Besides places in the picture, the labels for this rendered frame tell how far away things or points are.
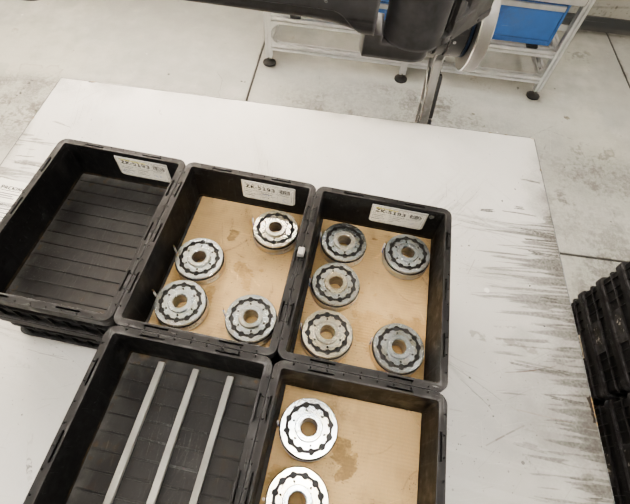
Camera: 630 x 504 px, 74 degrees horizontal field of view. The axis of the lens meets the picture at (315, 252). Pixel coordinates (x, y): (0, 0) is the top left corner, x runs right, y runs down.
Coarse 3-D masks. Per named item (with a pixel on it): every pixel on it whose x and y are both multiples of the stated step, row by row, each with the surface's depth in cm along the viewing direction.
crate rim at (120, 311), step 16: (240, 176) 94; (256, 176) 94; (272, 176) 94; (176, 192) 90; (160, 224) 85; (304, 224) 88; (144, 256) 81; (288, 272) 81; (128, 288) 78; (288, 288) 80; (128, 304) 77; (288, 304) 78; (128, 320) 74; (176, 336) 73; (192, 336) 74; (208, 336) 74; (272, 336) 74; (256, 352) 73; (272, 352) 73
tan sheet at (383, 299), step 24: (384, 240) 99; (360, 264) 95; (360, 288) 92; (384, 288) 92; (408, 288) 92; (312, 312) 88; (360, 312) 89; (384, 312) 89; (408, 312) 89; (360, 336) 86; (360, 360) 83
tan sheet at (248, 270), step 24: (216, 216) 99; (240, 216) 100; (216, 240) 96; (240, 240) 96; (240, 264) 93; (264, 264) 93; (288, 264) 94; (216, 288) 90; (240, 288) 90; (264, 288) 90; (216, 312) 87; (216, 336) 84
